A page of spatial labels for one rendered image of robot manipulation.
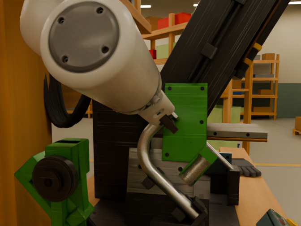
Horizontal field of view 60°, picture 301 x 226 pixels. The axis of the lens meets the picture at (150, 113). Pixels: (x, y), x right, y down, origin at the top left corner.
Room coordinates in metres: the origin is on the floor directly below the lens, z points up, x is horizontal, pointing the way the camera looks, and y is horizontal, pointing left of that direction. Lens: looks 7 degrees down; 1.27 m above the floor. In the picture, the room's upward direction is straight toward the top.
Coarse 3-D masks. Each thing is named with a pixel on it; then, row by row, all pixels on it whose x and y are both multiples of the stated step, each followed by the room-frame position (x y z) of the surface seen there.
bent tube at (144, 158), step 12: (144, 132) 0.66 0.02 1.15; (144, 144) 0.65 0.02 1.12; (144, 156) 0.64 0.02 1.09; (144, 168) 0.64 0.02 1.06; (156, 168) 0.64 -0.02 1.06; (156, 180) 0.62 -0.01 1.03; (168, 180) 0.62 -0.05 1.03; (168, 192) 0.61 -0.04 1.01; (180, 192) 0.61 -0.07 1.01; (180, 204) 0.59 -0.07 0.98; (192, 204) 0.60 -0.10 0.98; (192, 216) 0.58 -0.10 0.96
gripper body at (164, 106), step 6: (162, 96) 0.36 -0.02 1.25; (162, 102) 0.36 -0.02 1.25; (168, 102) 0.38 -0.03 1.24; (150, 108) 0.36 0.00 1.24; (156, 108) 0.36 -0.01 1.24; (162, 108) 0.37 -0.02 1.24; (168, 108) 0.40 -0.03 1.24; (174, 108) 0.43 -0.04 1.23; (138, 114) 0.37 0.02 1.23; (144, 114) 0.36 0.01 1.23; (150, 114) 0.37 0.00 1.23; (156, 114) 0.39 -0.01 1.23; (162, 114) 0.40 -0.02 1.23; (168, 114) 0.42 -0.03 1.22; (150, 120) 0.39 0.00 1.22; (156, 120) 0.40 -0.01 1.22
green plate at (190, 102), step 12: (168, 84) 0.71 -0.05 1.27; (180, 84) 0.71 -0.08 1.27; (192, 84) 0.70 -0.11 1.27; (204, 84) 0.70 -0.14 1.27; (168, 96) 0.71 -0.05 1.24; (180, 96) 0.70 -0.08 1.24; (192, 96) 0.69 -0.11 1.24; (204, 96) 0.69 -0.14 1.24; (180, 108) 0.69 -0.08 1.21; (192, 108) 0.69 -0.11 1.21; (204, 108) 0.68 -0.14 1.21; (180, 120) 0.68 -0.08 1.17; (192, 120) 0.68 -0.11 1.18; (204, 120) 0.67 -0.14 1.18; (168, 132) 0.68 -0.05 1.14; (180, 132) 0.67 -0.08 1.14; (192, 132) 0.67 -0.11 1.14; (204, 132) 0.66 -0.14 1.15; (168, 144) 0.67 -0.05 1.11; (180, 144) 0.67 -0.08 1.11; (192, 144) 0.66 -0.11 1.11; (204, 144) 0.65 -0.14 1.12; (168, 156) 0.66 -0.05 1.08; (180, 156) 0.66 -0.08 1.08; (192, 156) 0.65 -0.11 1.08
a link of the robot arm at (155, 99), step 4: (160, 76) 0.35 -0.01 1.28; (160, 80) 0.34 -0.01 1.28; (160, 84) 0.34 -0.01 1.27; (160, 88) 0.35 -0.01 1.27; (156, 92) 0.34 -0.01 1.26; (156, 96) 0.33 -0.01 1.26; (152, 100) 0.33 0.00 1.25; (156, 100) 0.33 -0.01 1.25; (152, 104) 0.33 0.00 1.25; (140, 108) 0.33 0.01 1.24; (144, 108) 0.34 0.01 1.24; (120, 112) 0.34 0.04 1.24; (124, 112) 0.33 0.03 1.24; (128, 112) 0.33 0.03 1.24; (132, 112) 0.33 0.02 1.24; (136, 112) 0.34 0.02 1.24
